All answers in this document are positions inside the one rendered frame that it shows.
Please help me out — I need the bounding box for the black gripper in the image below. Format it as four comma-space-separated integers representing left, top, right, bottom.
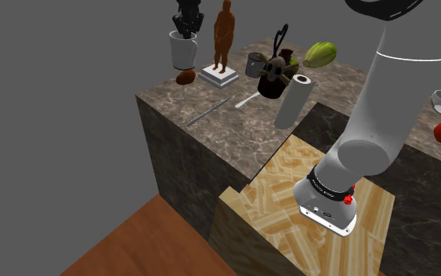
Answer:
172, 0, 205, 39

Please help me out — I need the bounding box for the white mug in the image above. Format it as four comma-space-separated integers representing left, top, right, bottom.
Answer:
168, 30, 199, 72

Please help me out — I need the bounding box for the brown figure on white base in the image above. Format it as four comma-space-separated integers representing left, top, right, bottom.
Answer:
198, 0, 240, 90

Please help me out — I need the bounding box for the brown egg-shaped thing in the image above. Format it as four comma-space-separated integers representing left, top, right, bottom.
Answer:
175, 69, 197, 85

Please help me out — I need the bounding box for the grey metal cup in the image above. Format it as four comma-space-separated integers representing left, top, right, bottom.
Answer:
244, 52, 267, 79

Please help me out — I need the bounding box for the grey knife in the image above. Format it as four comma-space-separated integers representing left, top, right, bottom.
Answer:
186, 96, 232, 128

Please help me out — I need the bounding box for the white spoon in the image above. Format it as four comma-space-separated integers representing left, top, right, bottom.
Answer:
233, 91, 262, 110

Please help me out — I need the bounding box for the black jar with skull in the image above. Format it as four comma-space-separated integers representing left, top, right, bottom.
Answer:
257, 24, 301, 100

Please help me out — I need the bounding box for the white paper towel roll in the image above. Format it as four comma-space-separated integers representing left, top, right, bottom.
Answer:
273, 74, 317, 130

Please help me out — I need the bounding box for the green ribbed fruit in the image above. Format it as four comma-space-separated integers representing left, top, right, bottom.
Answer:
302, 41, 338, 69

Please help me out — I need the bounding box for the wood patterned robot stand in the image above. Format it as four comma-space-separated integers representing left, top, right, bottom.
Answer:
208, 133, 396, 276

